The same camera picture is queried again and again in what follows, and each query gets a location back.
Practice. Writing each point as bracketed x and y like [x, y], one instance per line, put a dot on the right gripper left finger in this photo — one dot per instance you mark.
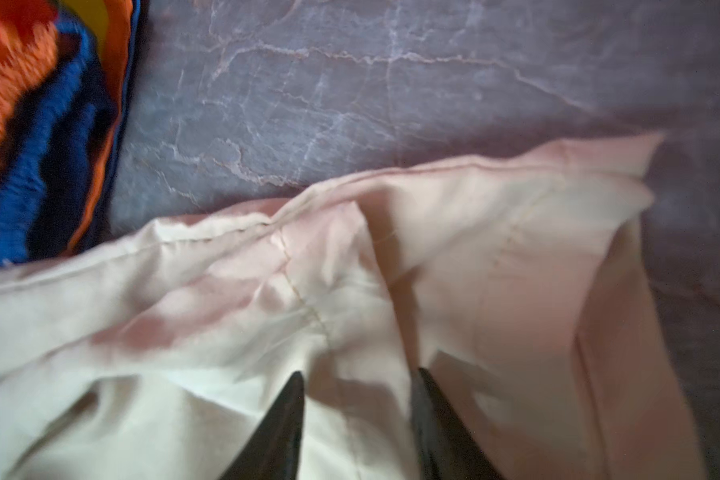
[273, 450]

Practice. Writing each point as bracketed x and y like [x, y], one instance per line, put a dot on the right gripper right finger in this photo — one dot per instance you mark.
[445, 447]

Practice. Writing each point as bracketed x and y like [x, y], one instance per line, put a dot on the beige shorts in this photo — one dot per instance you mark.
[518, 284]

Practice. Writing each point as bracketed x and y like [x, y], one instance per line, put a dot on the rainbow striped shorts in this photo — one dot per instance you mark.
[65, 70]

